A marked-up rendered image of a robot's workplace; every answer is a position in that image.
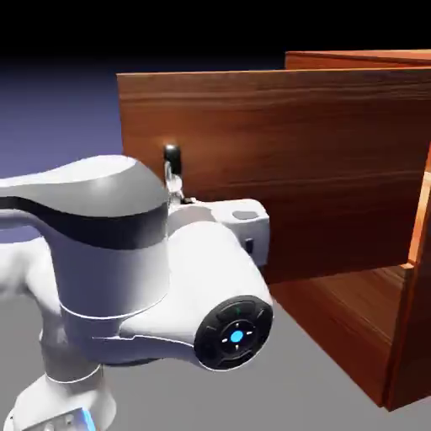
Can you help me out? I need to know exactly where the dark curved metal handle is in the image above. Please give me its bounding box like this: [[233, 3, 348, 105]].
[[162, 143, 185, 189]]

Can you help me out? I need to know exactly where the brown wooden cabinet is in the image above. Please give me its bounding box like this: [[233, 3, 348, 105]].
[[268, 49, 431, 412]]

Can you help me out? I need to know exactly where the brown wooden cabinet door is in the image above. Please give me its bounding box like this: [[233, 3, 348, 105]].
[[116, 66, 431, 286]]

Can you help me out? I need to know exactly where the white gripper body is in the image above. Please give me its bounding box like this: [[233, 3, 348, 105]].
[[167, 181, 199, 207]]

